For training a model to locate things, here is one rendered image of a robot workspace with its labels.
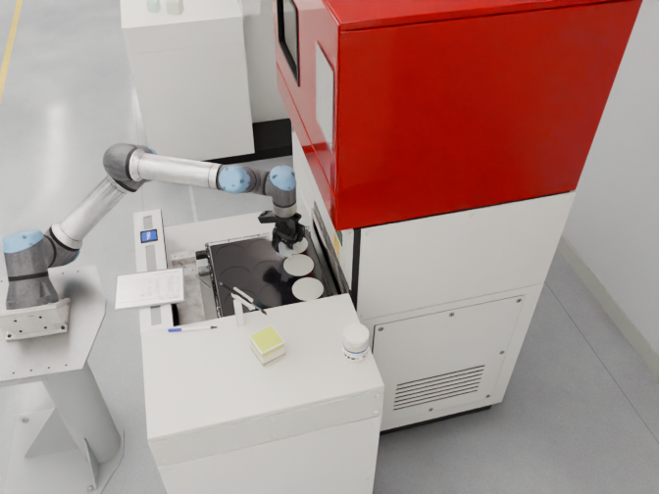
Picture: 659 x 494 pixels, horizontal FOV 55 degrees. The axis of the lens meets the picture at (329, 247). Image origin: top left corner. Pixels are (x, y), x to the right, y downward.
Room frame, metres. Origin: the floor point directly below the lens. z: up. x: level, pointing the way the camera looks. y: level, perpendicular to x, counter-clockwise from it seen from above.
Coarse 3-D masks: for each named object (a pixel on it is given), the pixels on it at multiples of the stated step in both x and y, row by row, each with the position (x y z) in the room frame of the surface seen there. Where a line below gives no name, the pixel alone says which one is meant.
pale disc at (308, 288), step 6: (300, 282) 1.39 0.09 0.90; (306, 282) 1.39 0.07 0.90; (312, 282) 1.39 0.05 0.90; (318, 282) 1.39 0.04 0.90; (294, 288) 1.36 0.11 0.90; (300, 288) 1.36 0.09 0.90; (306, 288) 1.36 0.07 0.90; (312, 288) 1.36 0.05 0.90; (318, 288) 1.36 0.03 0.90; (294, 294) 1.34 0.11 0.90; (300, 294) 1.34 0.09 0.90; (306, 294) 1.34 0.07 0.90; (312, 294) 1.34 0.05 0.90; (318, 294) 1.34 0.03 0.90; (306, 300) 1.31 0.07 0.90
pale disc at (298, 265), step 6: (288, 258) 1.50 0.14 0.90; (294, 258) 1.50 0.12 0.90; (300, 258) 1.50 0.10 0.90; (306, 258) 1.50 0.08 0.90; (288, 264) 1.47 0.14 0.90; (294, 264) 1.47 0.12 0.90; (300, 264) 1.47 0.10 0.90; (306, 264) 1.47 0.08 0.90; (312, 264) 1.47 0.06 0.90; (288, 270) 1.44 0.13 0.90; (294, 270) 1.45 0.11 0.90; (300, 270) 1.45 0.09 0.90; (306, 270) 1.45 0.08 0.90
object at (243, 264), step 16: (240, 240) 1.58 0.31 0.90; (256, 240) 1.59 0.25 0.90; (224, 256) 1.51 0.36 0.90; (240, 256) 1.51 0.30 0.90; (256, 256) 1.51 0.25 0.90; (272, 256) 1.51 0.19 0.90; (224, 272) 1.43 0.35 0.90; (240, 272) 1.43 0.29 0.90; (256, 272) 1.43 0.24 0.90; (272, 272) 1.43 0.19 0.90; (320, 272) 1.43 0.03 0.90; (224, 288) 1.36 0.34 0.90; (240, 288) 1.36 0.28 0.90; (256, 288) 1.36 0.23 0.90; (272, 288) 1.36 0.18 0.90; (288, 288) 1.36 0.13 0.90; (224, 304) 1.29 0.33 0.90; (256, 304) 1.29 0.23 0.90; (272, 304) 1.30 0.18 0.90; (288, 304) 1.30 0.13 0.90
